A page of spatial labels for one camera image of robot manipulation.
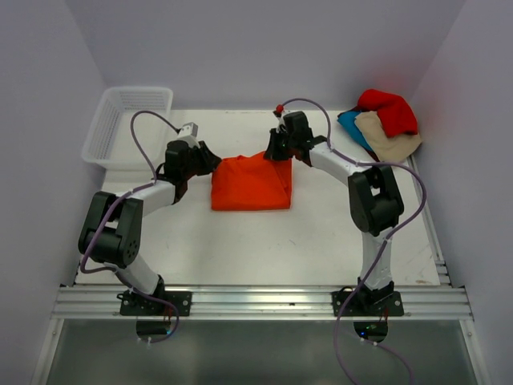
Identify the purple cable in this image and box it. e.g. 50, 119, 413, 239
79, 110, 181, 344
280, 96, 428, 385

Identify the beige t shirt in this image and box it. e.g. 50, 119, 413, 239
355, 111, 422, 163

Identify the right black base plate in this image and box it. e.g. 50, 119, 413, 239
331, 289, 406, 318

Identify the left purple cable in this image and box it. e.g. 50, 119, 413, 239
79, 110, 181, 344

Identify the blue t shirt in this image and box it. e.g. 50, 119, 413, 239
337, 111, 373, 152

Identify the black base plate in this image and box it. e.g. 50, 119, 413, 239
116, 290, 192, 317
331, 289, 406, 318

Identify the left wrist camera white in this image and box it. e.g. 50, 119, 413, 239
177, 122, 200, 148

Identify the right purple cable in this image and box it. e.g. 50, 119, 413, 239
280, 96, 428, 385

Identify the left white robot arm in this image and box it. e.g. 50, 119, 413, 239
78, 140, 221, 301

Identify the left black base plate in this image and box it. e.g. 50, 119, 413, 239
116, 290, 192, 317

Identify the orange t shirt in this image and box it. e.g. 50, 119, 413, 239
211, 152, 293, 212

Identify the white plastic basket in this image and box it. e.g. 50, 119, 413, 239
81, 87, 173, 171

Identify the red t shirt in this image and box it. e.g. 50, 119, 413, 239
356, 89, 418, 138

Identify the dark maroon t shirt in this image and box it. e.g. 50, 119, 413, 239
366, 150, 381, 163

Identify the aluminium rail frame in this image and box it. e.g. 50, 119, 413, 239
30, 156, 492, 385

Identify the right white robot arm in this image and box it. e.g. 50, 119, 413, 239
264, 105, 404, 292

